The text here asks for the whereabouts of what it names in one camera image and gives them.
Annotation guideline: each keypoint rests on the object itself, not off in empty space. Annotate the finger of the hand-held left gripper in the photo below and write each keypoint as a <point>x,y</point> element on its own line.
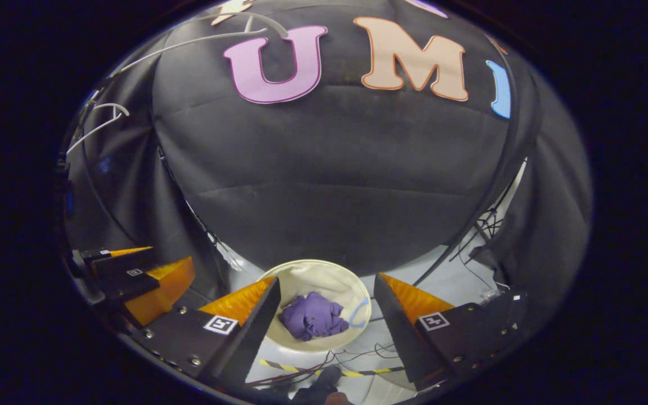
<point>133,284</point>
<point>124,261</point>

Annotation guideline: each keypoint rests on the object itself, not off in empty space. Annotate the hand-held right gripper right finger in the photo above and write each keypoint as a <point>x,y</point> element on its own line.
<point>400,332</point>

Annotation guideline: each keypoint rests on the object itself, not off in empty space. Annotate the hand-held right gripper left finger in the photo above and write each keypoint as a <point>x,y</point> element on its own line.
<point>253,337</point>

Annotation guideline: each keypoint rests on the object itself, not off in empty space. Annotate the purple ribbed shirt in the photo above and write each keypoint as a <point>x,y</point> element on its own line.
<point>313,318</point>

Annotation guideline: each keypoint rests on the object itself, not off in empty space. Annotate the beige laundry hamper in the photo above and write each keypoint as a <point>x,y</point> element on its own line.
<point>324,275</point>

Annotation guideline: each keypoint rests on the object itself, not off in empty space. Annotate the black clothes rack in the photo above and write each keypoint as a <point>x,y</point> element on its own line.
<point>449,250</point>

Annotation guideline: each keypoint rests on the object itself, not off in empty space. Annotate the white clothes hanger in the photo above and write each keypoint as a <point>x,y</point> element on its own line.
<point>94,134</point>
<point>200,40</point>

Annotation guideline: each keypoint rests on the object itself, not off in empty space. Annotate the yellow black striped tape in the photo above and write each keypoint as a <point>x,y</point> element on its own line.
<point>358,373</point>

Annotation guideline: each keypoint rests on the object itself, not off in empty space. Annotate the person's dark shoe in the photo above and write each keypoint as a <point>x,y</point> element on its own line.
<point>318,388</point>

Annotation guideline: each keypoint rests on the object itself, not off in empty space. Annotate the black backdrop stand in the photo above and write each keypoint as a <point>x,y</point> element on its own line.
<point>217,239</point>
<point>484,225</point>

